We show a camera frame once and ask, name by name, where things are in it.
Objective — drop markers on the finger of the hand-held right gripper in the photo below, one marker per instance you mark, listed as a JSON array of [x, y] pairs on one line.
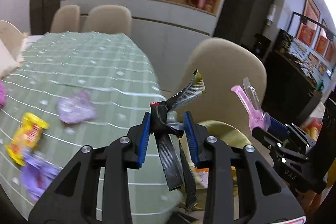
[[273, 145], [279, 126]]

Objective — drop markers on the purple wrapper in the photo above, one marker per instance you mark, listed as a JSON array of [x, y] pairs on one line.
[[36, 174], [76, 108]]

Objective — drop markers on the pink wet wipes pack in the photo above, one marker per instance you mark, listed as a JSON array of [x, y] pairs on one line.
[[2, 95]]

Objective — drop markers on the black glossy cabinet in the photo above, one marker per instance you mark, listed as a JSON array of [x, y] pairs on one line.
[[286, 77]]

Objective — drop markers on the black appliance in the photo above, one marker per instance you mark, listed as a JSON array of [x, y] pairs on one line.
[[262, 45]]

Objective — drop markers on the red framed wall picture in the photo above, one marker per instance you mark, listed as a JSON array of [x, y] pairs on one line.
[[322, 40], [308, 19], [331, 52]]

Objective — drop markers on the green checked tablecloth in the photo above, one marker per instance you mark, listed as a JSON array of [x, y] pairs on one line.
[[92, 69]]

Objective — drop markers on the round yellow waste bin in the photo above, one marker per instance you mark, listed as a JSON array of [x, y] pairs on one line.
[[225, 132]]

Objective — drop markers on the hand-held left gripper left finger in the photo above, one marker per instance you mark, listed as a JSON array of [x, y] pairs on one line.
[[143, 140]]

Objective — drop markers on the white wall device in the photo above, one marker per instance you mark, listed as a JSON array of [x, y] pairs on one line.
[[271, 15]]

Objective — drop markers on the beige chair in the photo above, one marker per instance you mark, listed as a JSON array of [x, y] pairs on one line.
[[107, 20], [65, 19], [223, 69]]

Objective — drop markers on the pink clear plastic wrapper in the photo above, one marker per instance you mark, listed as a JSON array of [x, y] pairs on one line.
[[253, 111]]

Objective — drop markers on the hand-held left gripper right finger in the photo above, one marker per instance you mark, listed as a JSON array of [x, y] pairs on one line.
[[191, 140]]

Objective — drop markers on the black foil wrapper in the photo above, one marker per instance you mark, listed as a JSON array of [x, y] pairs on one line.
[[165, 150]]

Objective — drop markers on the yellow noodle packet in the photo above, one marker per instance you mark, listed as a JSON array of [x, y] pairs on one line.
[[26, 134]]

